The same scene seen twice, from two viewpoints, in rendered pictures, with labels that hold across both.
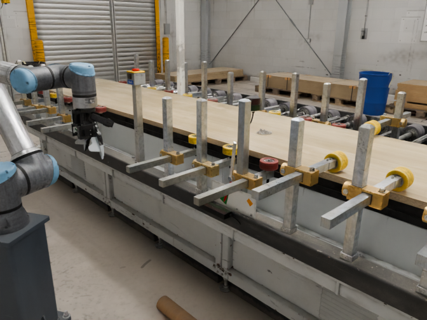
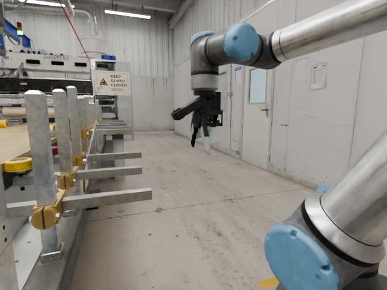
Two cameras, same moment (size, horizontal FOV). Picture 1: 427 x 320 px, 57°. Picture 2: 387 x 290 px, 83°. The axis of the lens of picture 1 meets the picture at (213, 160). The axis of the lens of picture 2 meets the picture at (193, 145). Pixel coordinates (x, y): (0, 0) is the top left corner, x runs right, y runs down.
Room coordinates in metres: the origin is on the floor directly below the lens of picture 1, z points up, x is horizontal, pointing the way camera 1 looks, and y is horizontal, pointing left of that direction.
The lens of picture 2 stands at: (2.20, 0.78, 1.08)
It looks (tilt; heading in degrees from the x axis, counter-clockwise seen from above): 9 degrees down; 204
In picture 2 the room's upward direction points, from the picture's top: straight up
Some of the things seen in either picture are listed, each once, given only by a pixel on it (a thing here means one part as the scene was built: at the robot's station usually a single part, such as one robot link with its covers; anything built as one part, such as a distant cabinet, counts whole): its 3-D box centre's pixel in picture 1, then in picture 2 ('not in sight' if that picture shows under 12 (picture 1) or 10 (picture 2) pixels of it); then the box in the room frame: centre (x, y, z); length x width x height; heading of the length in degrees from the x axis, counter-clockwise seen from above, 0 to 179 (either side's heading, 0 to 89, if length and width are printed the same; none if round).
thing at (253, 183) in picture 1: (246, 180); (78, 159); (1.51, -0.14, 0.85); 0.13 x 0.06 x 0.05; 44
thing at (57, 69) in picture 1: (60, 76); (233, 46); (1.57, 0.61, 1.25); 0.12 x 0.12 x 0.09; 61
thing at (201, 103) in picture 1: (201, 150); (65, 159); (1.70, 0.05, 0.91); 0.03 x 0.03 x 0.48; 44
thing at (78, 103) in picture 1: (85, 102); (204, 84); (1.52, 0.50, 1.16); 0.10 x 0.09 x 0.05; 44
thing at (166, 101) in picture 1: (168, 144); (46, 189); (1.88, 0.23, 0.88); 0.03 x 0.03 x 0.48; 44
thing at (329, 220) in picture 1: (368, 196); (91, 128); (1.12, -0.49, 0.95); 0.50 x 0.04 x 0.04; 134
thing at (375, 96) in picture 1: (373, 92); not in sight; (6.81, -2.77, 0.36); 0.59 x 0.57 x 0.73; 134
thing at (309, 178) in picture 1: (298, 173); (83, 133); (1.33, -0.31, 0.95); 0.13 x 0.06 x 0.05; 44
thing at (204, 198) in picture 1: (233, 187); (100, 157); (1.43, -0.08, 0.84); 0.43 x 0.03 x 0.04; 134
